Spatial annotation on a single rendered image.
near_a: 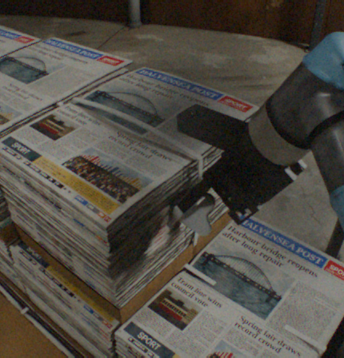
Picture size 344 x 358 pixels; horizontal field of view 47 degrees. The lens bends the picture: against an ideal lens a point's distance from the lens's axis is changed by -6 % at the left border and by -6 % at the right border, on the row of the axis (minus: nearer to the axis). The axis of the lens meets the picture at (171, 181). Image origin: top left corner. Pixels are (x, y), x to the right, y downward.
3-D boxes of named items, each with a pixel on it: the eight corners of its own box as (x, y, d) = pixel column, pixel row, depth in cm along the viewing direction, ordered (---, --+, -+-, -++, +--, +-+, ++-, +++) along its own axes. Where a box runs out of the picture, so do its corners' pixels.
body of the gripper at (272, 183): (234, 229, 55) (287, 188, 45) (190, 181, 56) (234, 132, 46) (263, 198, 60) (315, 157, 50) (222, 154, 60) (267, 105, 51)
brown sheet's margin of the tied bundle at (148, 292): (121, 325, 64) (118, 311, 62) (18, 238, 78) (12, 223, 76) (183, 266, 74) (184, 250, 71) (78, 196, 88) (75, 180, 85)
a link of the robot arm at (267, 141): (254, 108, 43) (288, 81, 48) (233, 132, 47) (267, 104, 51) (303, 161, 42) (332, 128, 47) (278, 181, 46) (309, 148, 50)
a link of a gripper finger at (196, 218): (182, 257, 58) (228, 218, 54) (154, 226, 59) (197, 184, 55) (190, 248, 61) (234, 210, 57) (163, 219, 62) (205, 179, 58)
